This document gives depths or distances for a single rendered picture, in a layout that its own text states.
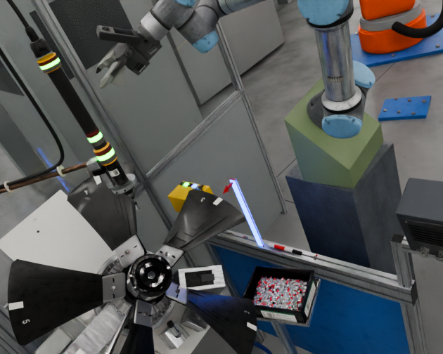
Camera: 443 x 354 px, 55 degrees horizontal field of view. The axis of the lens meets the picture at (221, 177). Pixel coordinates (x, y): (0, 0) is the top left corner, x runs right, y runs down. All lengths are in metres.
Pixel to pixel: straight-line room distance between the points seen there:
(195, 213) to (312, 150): 0.47
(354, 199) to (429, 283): 1.06
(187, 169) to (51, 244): 1.00
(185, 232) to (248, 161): 1.39
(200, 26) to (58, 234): 0.80
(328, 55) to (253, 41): 4.39
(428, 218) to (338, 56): 0.46
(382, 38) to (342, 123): 3.49
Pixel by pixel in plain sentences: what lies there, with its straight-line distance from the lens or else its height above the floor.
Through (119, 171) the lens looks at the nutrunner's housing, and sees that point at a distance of 1.11.
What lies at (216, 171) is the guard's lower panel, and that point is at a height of 0.71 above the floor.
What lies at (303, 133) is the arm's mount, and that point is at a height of 1.22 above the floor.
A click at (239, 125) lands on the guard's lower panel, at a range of 2.56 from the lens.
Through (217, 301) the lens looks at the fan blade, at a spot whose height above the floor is 1.02.
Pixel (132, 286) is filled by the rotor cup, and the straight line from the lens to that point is 1.19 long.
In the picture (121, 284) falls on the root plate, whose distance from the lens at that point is 1.25.
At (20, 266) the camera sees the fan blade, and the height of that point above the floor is 1.42.
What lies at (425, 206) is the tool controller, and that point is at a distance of 1.10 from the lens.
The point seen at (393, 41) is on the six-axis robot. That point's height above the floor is 0.16.
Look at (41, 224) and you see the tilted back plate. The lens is 1.51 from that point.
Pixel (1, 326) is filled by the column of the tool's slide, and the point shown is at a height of 1.05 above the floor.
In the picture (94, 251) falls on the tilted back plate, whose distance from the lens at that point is 1.49.
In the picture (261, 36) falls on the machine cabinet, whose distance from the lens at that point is 5.67.
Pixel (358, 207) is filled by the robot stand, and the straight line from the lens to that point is 1.60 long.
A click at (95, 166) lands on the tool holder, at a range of 1.12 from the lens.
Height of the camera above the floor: 1.98
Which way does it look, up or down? 32 degrees down
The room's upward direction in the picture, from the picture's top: 24 degrees counter-clockwise
